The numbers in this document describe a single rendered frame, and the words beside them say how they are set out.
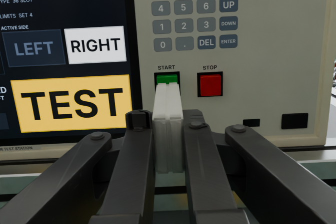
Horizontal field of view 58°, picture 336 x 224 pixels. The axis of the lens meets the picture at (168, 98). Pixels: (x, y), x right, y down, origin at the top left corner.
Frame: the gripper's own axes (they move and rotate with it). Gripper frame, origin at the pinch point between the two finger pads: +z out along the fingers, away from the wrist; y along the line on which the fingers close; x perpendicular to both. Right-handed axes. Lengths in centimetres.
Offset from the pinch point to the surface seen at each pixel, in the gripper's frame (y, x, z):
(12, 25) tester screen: -12.9, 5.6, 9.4
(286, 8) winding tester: 10.1, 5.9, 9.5
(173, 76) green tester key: 0.5, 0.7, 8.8
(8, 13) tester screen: -13.0, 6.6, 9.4
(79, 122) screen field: -8.4, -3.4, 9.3
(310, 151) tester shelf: 12.7, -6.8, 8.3
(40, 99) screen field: -11.6, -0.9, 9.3
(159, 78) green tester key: -0.7, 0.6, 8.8
